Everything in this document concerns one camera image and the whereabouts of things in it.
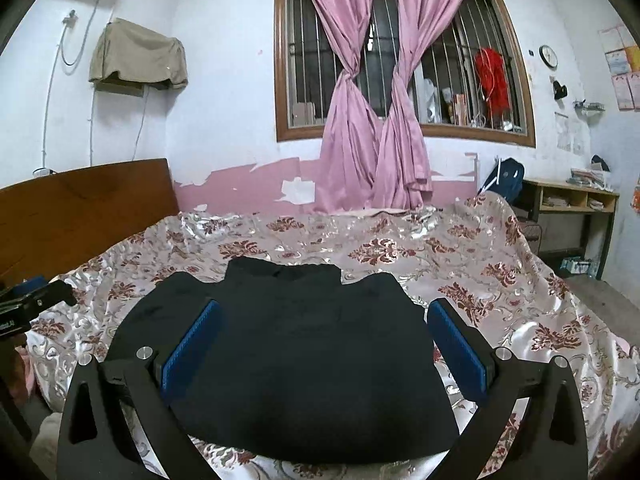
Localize round wall clock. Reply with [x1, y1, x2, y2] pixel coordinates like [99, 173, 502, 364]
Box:
[538, 44, 559, 70]

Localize left pink curtain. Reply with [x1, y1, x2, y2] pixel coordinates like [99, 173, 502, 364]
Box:
[311, 0, 380, 212]

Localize beige cloth covered box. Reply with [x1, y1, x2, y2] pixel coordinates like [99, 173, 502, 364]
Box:
[88, 18, 189, 90]

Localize blue backpack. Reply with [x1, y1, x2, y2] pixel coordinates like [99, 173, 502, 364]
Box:
[478, 158, 525, 204]

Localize red cloth at window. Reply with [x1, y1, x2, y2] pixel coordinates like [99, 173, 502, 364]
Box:
[475, 48, 510, 117]

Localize floral satin bedspread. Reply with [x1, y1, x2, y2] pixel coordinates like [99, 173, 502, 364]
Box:
[27, 193, 639, 478]

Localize wooden framed barred window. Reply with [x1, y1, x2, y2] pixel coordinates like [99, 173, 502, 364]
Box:
[273, 0, 537, 149]

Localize brown wooden headboard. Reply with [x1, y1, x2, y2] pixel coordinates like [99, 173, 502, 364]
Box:
[1, 158, 179, 287]

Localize right pink curtain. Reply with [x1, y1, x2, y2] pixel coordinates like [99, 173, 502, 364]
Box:
[372, 0, 463, 210]

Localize black jacket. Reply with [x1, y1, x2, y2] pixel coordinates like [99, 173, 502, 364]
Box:
[107, 257, 459, 465]

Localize pink certificates on wall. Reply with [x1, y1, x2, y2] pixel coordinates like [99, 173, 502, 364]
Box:
[599, 25, 639, 112]

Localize pink curtain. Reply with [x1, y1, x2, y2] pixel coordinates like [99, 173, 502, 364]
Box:
[372, 0, 463, 210]
[311, 0, 380, 212]

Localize colourful wall poster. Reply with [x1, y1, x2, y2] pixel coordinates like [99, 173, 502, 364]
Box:
[630, 177, 640, 214]

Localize wooden shelf desk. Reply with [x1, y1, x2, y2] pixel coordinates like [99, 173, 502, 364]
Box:
[513, 179, 620, 280]

